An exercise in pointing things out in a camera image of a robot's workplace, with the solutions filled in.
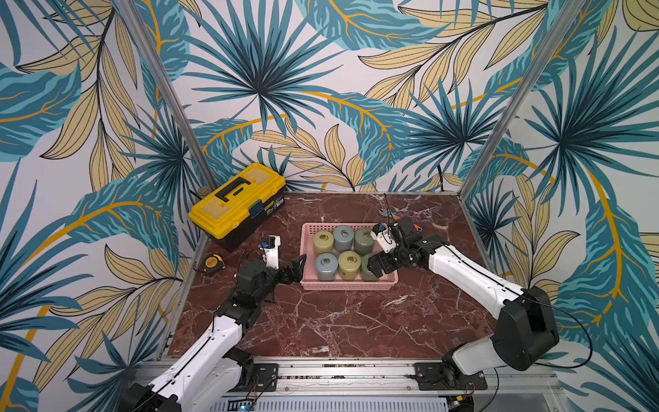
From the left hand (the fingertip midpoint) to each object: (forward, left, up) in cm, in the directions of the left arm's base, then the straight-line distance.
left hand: (293, 257), depth 80 cm
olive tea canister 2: (+3, -18, -8) cm, 20 cm away
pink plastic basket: (+1, -4, -18) cm, 18 cm away
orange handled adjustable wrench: (+33, -37, -17) cm, 52 cm away
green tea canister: (+11, -24, -8) cm, 28 cm away
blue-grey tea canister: (+13, -16, -9) cm, 23 cm away
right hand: (+3, -29, -5) cm, 29 cm away
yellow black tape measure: (+4, +30, -13) cm, 33 cm away
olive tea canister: (+11, -9, -8) cm, 16 cm away
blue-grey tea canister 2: (+2, -10, -8) cm, 13 cm away
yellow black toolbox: (+20, +21, 0) cm, 29 cm away
